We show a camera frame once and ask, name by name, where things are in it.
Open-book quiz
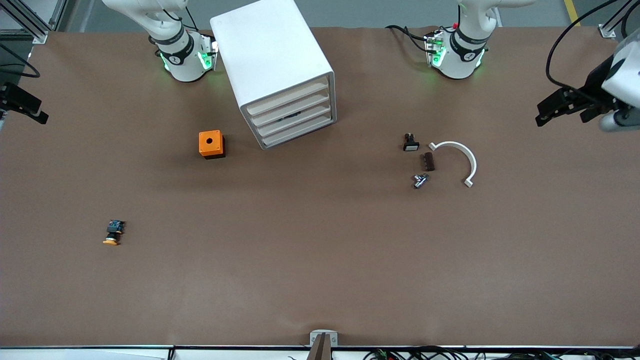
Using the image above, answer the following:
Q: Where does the arm base connector block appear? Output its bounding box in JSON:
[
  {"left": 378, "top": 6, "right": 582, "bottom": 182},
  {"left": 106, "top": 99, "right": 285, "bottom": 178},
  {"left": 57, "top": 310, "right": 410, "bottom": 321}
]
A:
[
  {"left": 200, "top": 32, "right": 219, "bottom": 71},
  {"left": 424, "top": 30, "right": 447, "bottom": 68}
]

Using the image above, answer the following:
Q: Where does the yellow mushroom push button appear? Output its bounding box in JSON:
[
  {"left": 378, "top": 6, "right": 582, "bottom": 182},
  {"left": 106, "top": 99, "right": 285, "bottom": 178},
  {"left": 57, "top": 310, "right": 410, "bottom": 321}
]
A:
[{"left": 102, "top": 219, "right": 126, "bottom": 246}]

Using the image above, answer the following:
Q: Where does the orange button box with hole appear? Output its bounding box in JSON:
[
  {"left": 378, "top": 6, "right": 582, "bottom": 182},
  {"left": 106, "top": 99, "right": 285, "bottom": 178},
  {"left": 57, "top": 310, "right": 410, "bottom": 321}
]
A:
[{"left": 198, "top": 130, "right": 226, "bottom": 160}]

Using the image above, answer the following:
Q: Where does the aluminium frame profile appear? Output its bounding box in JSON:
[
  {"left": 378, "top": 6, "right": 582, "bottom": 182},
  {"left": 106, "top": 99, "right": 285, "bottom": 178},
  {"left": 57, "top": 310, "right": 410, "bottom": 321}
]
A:
[
  {"left": 597, "top": 0, "right": 640, "bottom": 40},
  {"left": 0, "top": 0, "right": 68, "bottom": 45}
]

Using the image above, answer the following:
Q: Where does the white curved bracket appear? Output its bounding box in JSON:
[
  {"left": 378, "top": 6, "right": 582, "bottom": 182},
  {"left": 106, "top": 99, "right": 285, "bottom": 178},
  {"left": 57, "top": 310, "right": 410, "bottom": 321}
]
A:
[{"left": 428, "top": 141, "right": 478, "bottom": 188}]

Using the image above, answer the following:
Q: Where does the black arm base cable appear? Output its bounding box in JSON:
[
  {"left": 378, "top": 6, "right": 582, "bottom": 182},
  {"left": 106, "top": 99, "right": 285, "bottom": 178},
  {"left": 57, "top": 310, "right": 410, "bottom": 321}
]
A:
[{"left": 385, "top": 24, "right": 433, "bottom": 53}]

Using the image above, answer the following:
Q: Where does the white table edge rail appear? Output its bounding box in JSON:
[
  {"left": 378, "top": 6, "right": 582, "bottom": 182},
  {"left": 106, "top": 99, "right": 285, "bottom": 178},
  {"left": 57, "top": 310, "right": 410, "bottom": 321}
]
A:
[{"left": 0, "top": 345, "right": 640, "bottom": 360}]

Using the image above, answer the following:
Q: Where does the black cable bundle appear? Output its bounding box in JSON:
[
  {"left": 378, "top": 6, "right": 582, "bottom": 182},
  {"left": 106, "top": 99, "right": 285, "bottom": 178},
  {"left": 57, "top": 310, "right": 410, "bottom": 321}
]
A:
[{"left": 287, "top": 345, "right": 640, "bottom": 360}]

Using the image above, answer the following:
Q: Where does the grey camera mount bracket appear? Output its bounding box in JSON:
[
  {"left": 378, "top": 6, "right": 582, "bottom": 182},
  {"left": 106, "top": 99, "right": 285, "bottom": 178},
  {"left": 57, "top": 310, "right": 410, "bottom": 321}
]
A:
[{"left": 306, "top": 329, "right": 339, "bottom": 360}]

